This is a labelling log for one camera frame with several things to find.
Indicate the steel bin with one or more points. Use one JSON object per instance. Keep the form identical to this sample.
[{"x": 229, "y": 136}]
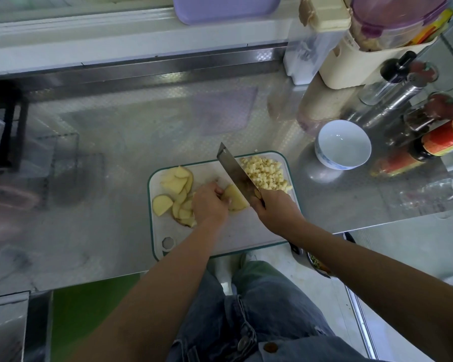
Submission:
[{"x": 6, "y": 328}]

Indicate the person's right forearm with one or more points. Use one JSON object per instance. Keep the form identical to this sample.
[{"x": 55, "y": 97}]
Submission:
[{"x": 385, "y": 294}]

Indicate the white cutting board green rim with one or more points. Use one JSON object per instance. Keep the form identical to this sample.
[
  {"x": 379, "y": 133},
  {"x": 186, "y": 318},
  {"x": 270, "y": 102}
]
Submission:
[{"x": 245, "y": 230}]

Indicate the person's blue jeans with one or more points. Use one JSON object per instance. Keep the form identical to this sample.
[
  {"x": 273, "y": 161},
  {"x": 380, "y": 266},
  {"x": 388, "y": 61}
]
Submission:
[{"x": 223, "y": 324}]

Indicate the clear plastic bottle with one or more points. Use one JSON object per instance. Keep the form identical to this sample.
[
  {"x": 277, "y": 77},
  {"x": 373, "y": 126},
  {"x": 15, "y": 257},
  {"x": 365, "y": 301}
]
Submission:
[{"x": 442, "y": 190}]

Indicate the pile of diced potato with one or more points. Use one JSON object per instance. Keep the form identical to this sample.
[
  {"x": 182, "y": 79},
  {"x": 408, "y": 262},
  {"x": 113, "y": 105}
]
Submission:
[{"x": 266, "y": 173}]

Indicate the purple lid food container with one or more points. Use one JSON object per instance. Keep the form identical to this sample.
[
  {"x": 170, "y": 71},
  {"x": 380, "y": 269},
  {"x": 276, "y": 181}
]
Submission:
[{"x": 400, "y": 18}]

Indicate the person's right hand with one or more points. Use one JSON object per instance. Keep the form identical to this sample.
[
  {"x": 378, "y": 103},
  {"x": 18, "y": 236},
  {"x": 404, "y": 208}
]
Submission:
[{"x": 279, "y": 213}]

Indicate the person's left hand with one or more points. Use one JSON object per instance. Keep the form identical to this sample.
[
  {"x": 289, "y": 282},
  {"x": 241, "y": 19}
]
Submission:
[{"x": 210, "y": 205}]

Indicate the cream plastic canister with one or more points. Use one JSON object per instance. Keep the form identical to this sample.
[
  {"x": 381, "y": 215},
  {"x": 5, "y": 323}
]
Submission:
[{"x": 351, "y": 70}]

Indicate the steel cleaver knife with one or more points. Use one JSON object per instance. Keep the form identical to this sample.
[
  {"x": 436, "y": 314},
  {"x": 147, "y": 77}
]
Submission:
[{"x": 238, "y": 171}]

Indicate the sauce bottle red label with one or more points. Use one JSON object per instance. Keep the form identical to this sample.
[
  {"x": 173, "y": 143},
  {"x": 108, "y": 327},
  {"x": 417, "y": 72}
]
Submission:
[{"x": 447, "y": 138}]

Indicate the person's left forearm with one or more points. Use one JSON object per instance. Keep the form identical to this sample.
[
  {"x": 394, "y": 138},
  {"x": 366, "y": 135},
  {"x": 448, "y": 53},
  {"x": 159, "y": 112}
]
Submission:
[{"x": 140, "y": 301}]

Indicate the metal bowl with scraps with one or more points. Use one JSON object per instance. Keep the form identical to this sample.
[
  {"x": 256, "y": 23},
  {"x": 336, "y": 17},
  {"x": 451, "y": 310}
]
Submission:
[{"x": 318, "y": 264}]

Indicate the glass jar red lid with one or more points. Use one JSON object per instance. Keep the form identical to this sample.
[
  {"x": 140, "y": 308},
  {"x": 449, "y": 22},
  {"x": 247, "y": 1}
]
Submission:
[{"x": 436, "y": 109}]

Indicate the purple plastic cutting board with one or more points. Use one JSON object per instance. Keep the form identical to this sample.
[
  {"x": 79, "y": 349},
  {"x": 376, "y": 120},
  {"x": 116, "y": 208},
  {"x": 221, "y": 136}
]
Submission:
[{"x": 226, "y": 7}]

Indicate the glass bottle black cap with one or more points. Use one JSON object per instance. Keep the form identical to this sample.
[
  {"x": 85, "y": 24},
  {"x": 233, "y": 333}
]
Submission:
[{"x": 389, "y": 75}]

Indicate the clear container cream lid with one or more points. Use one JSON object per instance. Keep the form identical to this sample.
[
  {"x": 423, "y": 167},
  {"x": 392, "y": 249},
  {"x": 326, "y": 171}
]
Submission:
[{"x": 313, "y": 47}]

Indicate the pile of yellow potato slices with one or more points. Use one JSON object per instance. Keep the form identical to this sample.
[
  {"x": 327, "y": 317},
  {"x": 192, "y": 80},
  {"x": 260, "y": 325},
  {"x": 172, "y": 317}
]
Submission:
[{"x": 174, "y": 193}]

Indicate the green mat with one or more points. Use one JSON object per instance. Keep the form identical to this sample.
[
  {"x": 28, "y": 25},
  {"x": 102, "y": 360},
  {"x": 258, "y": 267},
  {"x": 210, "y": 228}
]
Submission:
[{"x": 90, "y": 313}]

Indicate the white bowl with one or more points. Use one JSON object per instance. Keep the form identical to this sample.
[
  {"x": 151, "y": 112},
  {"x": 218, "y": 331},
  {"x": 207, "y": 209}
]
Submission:
[{"x": 343, "y": 144}]

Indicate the black metal rack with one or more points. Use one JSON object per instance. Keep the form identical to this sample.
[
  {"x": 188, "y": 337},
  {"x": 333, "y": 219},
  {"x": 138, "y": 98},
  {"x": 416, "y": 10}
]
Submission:
[{"x": 11, "y": 132}]

